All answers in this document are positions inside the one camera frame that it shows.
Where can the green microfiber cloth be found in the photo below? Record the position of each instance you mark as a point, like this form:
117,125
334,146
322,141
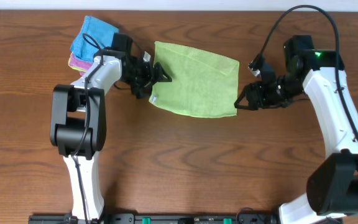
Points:
204,84

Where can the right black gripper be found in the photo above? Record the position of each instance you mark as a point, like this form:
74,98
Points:
257,98

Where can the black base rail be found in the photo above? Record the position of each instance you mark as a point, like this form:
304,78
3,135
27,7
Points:
129,218

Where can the purple folded cloth upper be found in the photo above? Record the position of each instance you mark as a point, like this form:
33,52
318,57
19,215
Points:
80,63

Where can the blue folded cloth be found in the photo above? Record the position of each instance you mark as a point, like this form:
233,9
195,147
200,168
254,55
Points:
94,35

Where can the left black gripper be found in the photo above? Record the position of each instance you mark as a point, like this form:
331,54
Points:
148,83

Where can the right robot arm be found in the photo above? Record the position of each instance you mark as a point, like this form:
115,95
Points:
332,189

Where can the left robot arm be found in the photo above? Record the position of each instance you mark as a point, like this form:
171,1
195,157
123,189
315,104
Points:
78,122

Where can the light green folded cloth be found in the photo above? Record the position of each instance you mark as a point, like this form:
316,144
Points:
77,68

